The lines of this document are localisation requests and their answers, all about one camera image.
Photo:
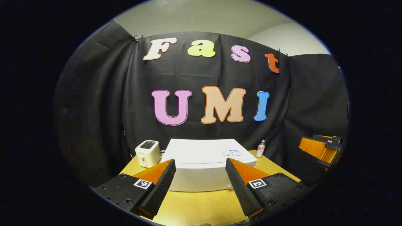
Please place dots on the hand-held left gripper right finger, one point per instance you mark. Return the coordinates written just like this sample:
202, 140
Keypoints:
241, 191

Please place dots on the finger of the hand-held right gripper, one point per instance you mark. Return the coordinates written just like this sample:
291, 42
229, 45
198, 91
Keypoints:
317, 149

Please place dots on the white toaster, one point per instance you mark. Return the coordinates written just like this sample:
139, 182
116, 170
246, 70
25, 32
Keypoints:
147, 155

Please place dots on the black backdrop cloth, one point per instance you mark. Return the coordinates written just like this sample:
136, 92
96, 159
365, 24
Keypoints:
125, 94

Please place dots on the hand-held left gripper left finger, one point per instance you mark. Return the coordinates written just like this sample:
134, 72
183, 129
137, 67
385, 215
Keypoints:
161, 191

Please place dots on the small pink label bottle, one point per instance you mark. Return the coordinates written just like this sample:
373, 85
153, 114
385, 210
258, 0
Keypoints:
260, 150

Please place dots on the white microwave oven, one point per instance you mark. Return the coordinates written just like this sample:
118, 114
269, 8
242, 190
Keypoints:
198, 150

